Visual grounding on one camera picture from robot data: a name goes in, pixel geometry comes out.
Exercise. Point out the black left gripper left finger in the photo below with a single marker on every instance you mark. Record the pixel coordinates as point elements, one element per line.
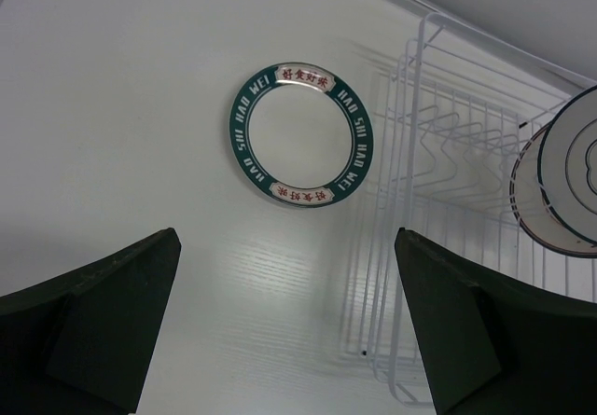
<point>82,342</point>

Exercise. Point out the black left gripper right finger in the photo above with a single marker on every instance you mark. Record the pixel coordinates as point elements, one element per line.
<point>492,344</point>

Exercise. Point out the orange sunburst plate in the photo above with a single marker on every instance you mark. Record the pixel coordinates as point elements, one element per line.
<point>531,210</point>

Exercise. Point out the white plate grey rings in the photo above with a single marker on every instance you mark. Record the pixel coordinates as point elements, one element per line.
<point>571,168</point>

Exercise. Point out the green rimmed white plate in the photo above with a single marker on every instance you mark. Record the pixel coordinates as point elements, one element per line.
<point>301,135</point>

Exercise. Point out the white wire dish rack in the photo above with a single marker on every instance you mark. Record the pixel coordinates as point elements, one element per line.
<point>452,122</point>

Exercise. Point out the aluminium frame rail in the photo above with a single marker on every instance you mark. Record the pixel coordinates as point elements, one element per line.
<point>552,39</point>

